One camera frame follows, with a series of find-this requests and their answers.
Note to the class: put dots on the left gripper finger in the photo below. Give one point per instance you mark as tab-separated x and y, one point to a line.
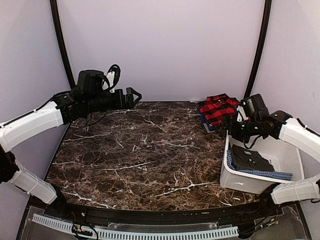
131	101
133	94

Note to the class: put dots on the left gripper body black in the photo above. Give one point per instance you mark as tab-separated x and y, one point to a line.
97	103

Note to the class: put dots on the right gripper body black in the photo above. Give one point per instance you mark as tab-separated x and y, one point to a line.
240	132

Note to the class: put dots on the dark pinstripe long sleeve shirt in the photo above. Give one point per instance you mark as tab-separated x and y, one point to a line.
245	159

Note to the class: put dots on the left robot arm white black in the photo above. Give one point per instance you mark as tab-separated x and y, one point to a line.
62	109

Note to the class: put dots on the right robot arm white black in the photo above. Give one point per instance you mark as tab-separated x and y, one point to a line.
282	126

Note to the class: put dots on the red black plaid shirt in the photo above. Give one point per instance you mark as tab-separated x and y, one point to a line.
225	103

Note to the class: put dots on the blue folded shirt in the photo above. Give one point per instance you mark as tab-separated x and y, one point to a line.
212	119

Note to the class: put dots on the blue checked shirt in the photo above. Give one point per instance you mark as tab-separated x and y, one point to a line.
269	174

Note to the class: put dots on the white plastic bin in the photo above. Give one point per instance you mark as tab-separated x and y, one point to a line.
282	156

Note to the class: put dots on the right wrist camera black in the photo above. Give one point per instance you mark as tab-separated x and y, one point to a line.
254	107

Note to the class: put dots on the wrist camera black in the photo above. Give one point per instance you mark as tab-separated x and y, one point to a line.
89	83
254	107

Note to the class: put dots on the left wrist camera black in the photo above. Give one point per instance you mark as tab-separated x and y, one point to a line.
89	83

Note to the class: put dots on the black curved front rail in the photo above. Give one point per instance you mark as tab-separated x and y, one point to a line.
246	214

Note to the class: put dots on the white slotted cable duct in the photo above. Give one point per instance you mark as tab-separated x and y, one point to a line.
86	232

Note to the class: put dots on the left black frame post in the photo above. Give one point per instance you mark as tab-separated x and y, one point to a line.
61	42

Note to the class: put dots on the black frame post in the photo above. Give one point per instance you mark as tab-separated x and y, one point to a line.
61	42
259	48

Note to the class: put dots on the right black frame post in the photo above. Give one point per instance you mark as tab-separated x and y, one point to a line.
259	48

